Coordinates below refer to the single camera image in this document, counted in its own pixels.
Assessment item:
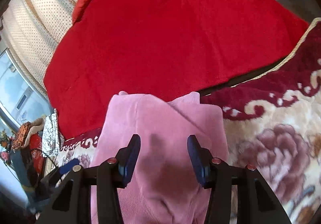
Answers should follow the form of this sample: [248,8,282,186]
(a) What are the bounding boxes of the red box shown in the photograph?
[28,134,44,175]

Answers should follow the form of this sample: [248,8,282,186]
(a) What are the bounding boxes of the orange patterned cloth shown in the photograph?
[11,122,31,150]

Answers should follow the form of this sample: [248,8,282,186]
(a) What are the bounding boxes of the white air conditioner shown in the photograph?
[1,51,51,126]

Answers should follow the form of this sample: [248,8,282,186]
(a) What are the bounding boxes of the floral plush blanket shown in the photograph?
[57,18,320,223]

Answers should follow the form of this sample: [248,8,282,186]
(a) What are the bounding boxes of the red bed cover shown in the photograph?
[44,0,309,139]

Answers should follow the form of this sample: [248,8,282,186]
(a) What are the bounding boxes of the pink corduroy garment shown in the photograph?
[91,92,229,223]

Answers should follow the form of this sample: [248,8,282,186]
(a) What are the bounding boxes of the white patterned folded cloth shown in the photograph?
[42,109,64,157]

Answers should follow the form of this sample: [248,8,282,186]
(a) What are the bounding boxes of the beige dotted curtain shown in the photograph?
[1,0,78,97]

